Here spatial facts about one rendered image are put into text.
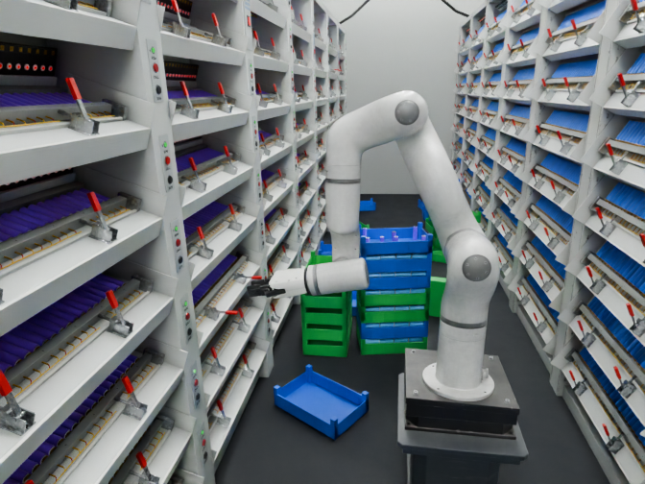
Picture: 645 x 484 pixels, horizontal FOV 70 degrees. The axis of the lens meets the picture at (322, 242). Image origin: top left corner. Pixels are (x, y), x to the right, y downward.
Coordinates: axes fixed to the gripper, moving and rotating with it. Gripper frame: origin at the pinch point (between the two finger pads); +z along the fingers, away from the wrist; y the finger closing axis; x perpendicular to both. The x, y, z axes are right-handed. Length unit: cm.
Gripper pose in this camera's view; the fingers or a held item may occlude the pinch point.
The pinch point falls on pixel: (256, 287)
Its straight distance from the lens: 132.8
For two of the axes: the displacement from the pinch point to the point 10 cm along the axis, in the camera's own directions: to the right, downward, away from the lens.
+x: 2.1, 9.4, 2.8
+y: -1.6, 3.1, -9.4
